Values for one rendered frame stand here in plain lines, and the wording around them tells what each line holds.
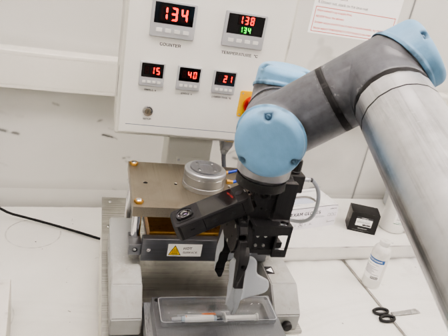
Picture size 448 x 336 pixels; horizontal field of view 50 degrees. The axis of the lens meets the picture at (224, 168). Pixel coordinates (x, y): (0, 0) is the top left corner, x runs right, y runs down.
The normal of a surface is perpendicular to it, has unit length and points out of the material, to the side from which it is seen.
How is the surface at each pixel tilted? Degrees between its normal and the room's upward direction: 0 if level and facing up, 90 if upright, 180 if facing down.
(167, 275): 0
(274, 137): 90
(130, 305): 41
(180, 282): 0
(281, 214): 90
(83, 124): 90
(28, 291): 0
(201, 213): 27
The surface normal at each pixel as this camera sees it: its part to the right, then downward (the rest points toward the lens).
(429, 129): -0.32, -0.69
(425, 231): -0.94, -0.21
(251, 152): -0.17, 0.37
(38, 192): 0.28, 0.43
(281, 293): 0.28, -0.40
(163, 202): 0.17, -0.90
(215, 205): -0.29, -0.83
